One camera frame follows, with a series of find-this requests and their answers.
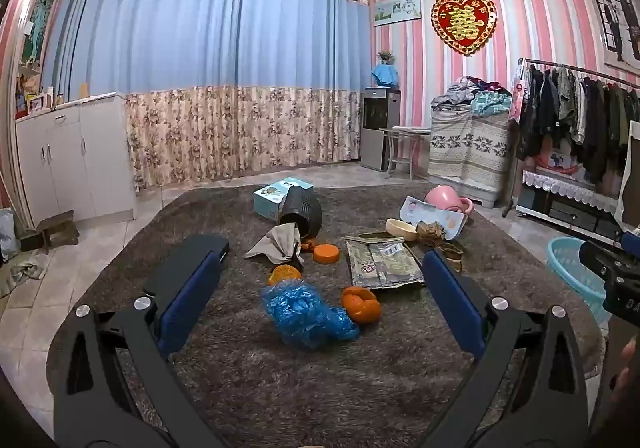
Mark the mandarin orange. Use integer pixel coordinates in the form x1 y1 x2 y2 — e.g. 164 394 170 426
341 285 382 326

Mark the white picture frame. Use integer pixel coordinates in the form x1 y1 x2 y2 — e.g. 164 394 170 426
26 88 55 115

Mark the low glass stand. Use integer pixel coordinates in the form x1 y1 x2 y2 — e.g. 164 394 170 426
517 168 626 249

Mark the grey crumpled cloth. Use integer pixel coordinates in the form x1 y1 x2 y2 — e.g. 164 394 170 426
243 223 307 269

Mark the cream bowl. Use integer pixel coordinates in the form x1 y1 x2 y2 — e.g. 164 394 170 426
385 218 419 242

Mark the white lace cloth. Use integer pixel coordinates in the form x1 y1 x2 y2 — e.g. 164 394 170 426
522 169 621 214

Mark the brown wrapper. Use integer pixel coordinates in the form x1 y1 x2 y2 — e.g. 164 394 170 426
416 220 447 246

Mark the blue floral curtain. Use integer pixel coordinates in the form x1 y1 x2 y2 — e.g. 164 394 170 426
37 0 371 191

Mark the person's right hand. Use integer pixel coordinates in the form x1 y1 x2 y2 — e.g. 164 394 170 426
610 343 640 409

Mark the light blue plastic basket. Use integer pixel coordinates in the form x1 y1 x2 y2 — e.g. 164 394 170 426
546 236 608 326

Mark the white cabinet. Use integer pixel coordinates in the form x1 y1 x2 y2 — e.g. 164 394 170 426
15 92 138 229

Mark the patterned knit blanket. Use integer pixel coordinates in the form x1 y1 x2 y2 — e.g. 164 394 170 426
427 105 516 194

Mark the white plastic bag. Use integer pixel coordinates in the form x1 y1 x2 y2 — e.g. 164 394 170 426
0 208 18 264

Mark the row of hanging clothes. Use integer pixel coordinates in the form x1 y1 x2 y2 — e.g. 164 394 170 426
517 64 640 184

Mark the crumpled floor cloth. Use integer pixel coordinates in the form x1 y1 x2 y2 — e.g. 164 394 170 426
0 253 48 299

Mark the black ribbed pot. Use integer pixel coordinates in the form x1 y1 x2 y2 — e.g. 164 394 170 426
277 185 323 241

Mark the green wall poster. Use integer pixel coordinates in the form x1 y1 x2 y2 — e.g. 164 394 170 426
20 0 55 64

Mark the pile of clothes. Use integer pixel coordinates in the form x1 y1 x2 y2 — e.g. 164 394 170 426
431 75 513 116

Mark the blue tissue box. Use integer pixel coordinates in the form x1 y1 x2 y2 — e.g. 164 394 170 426
252 176 315 221

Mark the landscape wall picture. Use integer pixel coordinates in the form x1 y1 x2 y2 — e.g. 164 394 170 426
374 0 421 26

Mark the grey water dispenser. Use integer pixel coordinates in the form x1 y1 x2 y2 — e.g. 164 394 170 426
361 87 402 172

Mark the blue plastic bag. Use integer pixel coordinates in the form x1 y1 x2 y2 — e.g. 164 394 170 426
260 279 361 351

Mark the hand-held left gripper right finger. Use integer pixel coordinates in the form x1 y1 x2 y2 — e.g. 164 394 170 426
422 248 608 448

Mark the blue white paper box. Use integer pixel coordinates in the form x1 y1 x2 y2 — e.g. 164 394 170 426
401 195 468 241

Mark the tan crumpled wrapper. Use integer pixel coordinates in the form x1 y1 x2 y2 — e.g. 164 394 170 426
440 242 466 274

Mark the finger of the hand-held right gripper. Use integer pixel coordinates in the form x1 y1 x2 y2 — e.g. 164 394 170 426
579 239 622 280

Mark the small wooden stool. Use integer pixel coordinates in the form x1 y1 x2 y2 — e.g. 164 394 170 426
20 210 80 254

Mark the blue wrapped potted plant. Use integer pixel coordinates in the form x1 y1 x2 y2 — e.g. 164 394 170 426
371 50 401 89

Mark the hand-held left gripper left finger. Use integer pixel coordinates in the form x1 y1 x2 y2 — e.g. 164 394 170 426
52 250 226 448

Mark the flat grey green packet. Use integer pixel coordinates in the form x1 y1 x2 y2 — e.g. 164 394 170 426
345 233 426 291

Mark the pink mug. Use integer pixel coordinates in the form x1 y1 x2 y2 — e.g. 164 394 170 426
424 184 474 216

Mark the metal clothes rack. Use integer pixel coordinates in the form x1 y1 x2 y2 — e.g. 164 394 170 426
502 57 640 219

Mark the window wall poster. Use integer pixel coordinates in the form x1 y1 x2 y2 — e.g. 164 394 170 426
587 0 640 74

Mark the pink hanging bag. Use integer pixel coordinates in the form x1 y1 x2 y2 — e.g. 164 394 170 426
509 65 531 121

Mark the red heart wall decoration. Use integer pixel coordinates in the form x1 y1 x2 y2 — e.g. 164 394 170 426
431 0 500 56

